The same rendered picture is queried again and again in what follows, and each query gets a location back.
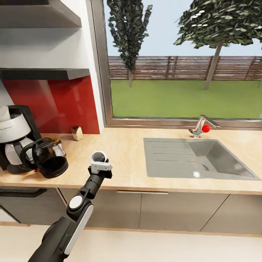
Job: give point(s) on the bottle of coffee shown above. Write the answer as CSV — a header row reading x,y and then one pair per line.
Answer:
x,y
57,141

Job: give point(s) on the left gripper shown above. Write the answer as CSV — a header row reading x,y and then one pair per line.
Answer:
x,y
98,178

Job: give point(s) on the water glass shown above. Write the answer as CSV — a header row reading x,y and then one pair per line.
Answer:
x,y
77,133

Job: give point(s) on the coffee cup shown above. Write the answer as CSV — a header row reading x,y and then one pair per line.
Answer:
x,y
98,156

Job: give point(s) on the electric kettle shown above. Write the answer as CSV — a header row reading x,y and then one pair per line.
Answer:
x,y
49,159

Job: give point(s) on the cabinet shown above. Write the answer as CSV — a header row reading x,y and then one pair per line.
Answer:
x,y
172,211

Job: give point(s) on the coffee maker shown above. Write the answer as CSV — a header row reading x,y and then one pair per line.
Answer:
x,y
15,134

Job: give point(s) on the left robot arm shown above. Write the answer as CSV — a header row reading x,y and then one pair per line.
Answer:
x,y
61,236

